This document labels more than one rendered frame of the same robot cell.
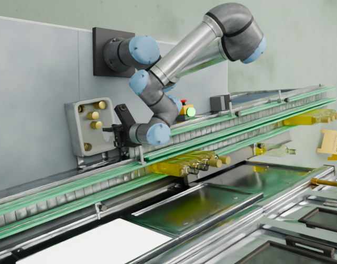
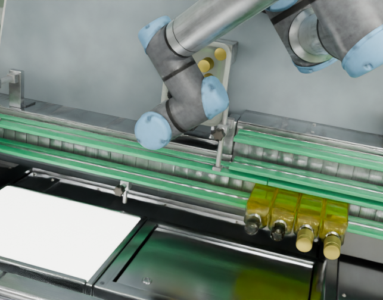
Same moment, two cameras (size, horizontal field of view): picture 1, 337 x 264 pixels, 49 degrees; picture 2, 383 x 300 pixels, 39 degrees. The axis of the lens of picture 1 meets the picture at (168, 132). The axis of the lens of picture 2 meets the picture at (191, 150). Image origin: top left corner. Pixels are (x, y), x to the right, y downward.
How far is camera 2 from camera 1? 1.11 m
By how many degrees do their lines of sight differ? 53
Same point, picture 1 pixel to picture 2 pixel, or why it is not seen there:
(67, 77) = not seen: outside the picture
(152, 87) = (156, 51)
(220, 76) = not seen: outside the picture
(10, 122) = (102, 33)
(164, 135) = (150, 135)
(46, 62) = not seen: outside the picture
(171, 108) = (188, 99)
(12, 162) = (93, 82)
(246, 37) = (326, 15)
